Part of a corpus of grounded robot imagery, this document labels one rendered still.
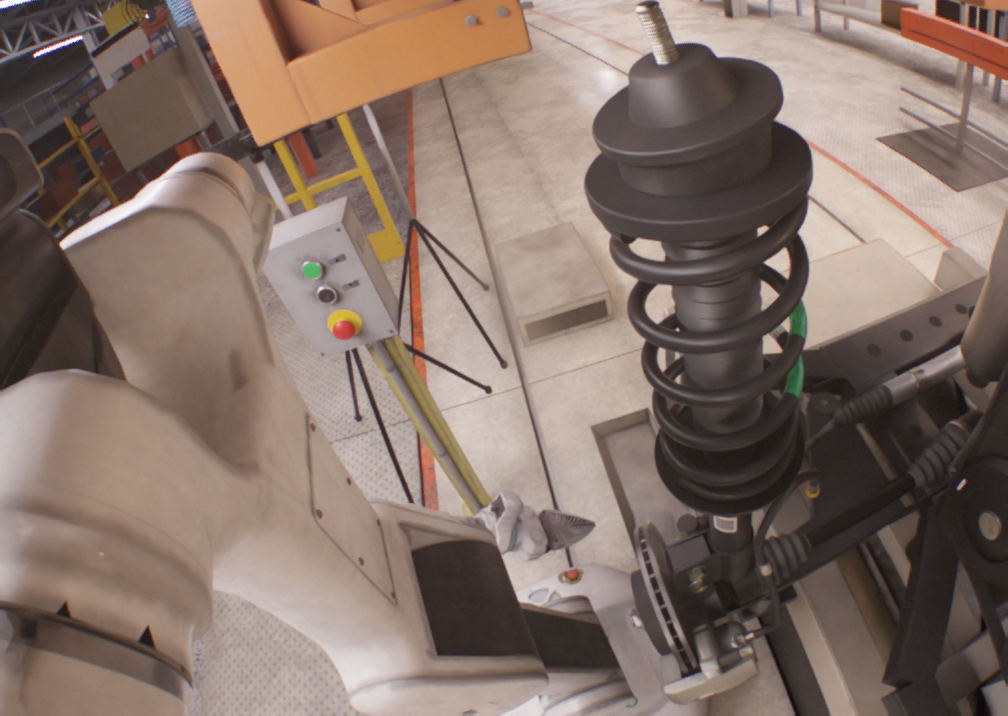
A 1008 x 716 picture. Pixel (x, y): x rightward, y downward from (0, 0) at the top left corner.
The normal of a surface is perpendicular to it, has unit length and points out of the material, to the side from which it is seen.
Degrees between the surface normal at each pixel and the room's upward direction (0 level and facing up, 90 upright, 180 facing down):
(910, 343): 0
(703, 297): 52
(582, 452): 0
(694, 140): 14
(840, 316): 0
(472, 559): 45
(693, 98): 72
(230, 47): 90
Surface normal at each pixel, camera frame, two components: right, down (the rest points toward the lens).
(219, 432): -0.43, -0.74
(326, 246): 0.16, 0.65
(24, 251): 0.83, -0.55
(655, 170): -0.60, 0.68
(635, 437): -0.26, -0.70
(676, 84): -0.29, 0.50
